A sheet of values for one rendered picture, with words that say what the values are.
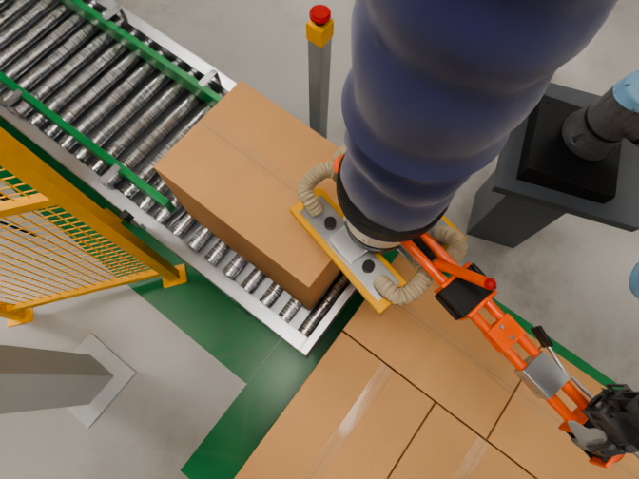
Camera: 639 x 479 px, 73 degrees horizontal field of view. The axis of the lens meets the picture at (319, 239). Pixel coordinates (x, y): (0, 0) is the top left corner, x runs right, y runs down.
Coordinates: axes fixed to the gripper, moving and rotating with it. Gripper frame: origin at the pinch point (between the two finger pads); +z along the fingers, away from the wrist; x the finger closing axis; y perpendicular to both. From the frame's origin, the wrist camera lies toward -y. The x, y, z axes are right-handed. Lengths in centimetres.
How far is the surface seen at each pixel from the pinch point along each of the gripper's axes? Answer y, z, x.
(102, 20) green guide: 212, 59, 17
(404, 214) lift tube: 51, -21, 8
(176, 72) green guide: 170, 59, 6
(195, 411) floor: 63, 123, 87
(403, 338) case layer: 31, 68, 3
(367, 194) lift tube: 57, -23, 12
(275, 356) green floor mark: 60, 122, 45
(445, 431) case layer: 0, 68, 12
